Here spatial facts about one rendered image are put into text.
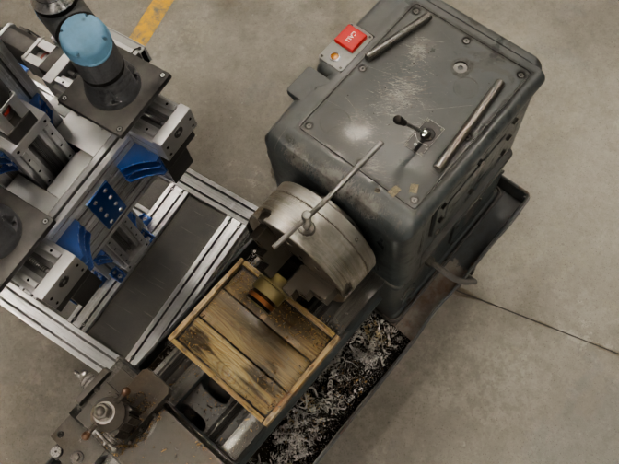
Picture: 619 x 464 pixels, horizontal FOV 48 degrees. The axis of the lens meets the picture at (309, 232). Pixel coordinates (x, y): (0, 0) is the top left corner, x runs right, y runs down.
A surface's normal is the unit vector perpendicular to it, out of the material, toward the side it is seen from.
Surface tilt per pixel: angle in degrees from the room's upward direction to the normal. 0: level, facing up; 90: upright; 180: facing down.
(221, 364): 0
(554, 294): 0
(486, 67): 0
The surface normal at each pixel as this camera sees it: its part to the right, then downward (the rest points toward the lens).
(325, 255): 0.35, 0.01
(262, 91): -0.07, -0.36
